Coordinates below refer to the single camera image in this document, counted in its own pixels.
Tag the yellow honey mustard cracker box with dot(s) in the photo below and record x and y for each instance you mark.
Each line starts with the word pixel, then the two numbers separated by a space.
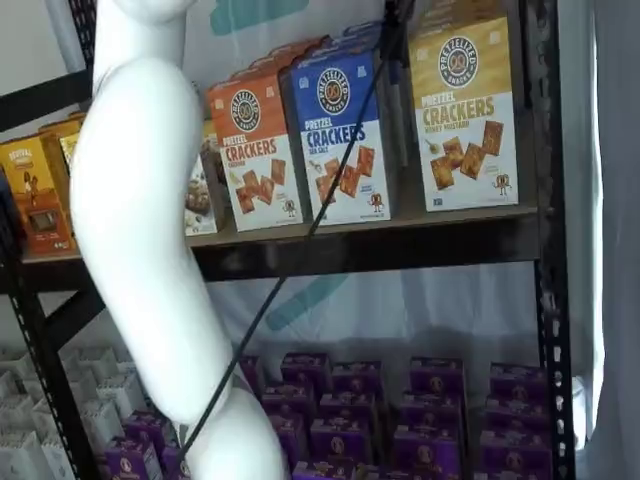
pixel 465 125

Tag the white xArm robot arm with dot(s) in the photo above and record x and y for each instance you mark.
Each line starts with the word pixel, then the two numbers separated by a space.
pixel 140 200

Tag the brown wooden shelf board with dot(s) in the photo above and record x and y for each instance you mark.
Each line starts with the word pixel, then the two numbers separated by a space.
pixel 400 222

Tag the orange cheddar cracker box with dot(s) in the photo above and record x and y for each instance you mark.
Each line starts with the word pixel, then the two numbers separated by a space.
pixel 250 165

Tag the yellow white cookie bar box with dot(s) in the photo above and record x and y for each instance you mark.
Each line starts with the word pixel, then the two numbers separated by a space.
pixel 200 210

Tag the brown cookie box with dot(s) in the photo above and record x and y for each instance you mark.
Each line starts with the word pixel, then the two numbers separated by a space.
pixel 212 165

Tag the purple snack box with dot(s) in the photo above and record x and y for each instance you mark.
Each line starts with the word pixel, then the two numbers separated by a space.
pixel 296 440
pixel 425 455
pixel 305 372
pixel 250 375
pixel 320 471
pixel 287 402
pixel 516 414
pixel 375 473
pixel 430 412
pixel 515 457
pixel 146 430
pixel 519 381
pixel 346 410
pixel 356 380
pixel 132 460
pixel 436 377
pixel 340 440
pixel 172 465

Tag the blue sea salt cracker box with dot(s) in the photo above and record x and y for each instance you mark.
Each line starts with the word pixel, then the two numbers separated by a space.
pixel 330 100

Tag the white carton box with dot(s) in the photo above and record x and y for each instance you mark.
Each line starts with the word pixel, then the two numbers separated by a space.
pixel 22 457
pixel 20 415
pixel 122 400
pixel 100 425
pixel 95 365
pixel 59 462

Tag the black metal shelf rack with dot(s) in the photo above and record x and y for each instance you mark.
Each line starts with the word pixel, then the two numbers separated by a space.
pixel 550 350

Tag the yellow orange snack box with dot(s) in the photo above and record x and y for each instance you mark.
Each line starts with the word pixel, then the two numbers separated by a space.
pixel 52 150

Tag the orange Revival snack box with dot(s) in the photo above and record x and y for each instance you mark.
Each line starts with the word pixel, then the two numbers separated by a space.
pixel 35 190

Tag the white backdrop sheet teal logo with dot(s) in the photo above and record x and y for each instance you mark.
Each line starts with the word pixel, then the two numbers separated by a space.
pixel 310 320

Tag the grey fabric curtain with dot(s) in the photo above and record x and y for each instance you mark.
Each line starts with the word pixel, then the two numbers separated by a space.
pixel 605 200

